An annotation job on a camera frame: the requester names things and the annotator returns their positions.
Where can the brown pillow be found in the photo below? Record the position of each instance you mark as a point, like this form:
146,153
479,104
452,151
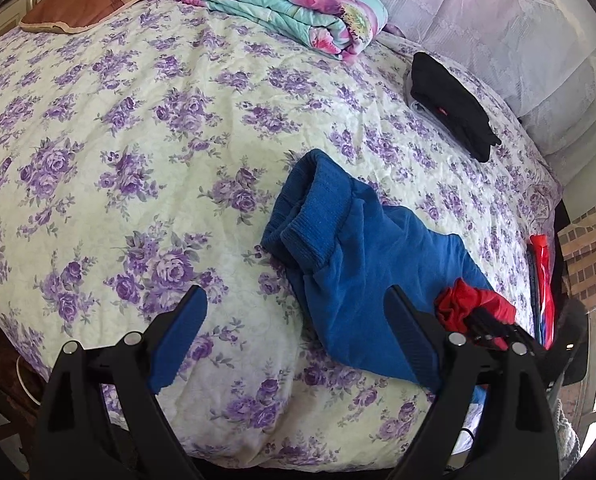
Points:
73,7

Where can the purple floral bedspread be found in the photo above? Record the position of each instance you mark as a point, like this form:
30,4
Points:
128,160

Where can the floral folded blanket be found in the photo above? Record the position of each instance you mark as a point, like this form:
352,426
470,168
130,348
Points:
288,5

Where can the black folded garment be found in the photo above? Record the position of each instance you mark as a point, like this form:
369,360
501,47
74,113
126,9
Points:
453,105

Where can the brick pattern curtain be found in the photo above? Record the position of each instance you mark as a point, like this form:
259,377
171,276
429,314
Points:
593,255

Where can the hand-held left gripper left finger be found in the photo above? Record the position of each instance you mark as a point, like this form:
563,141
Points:
175,345

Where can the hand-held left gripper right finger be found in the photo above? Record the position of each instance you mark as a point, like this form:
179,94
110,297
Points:
415,340

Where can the grey folded garment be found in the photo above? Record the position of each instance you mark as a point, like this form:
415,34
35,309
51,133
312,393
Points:
420,109

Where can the blue and red pants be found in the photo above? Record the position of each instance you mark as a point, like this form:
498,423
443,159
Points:
368,260

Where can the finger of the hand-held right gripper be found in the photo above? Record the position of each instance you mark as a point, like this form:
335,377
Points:
493,327

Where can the red blue white garment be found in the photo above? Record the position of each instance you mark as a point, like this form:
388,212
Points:
543,280

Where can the white lace cover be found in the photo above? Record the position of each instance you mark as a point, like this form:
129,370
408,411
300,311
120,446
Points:
503,25

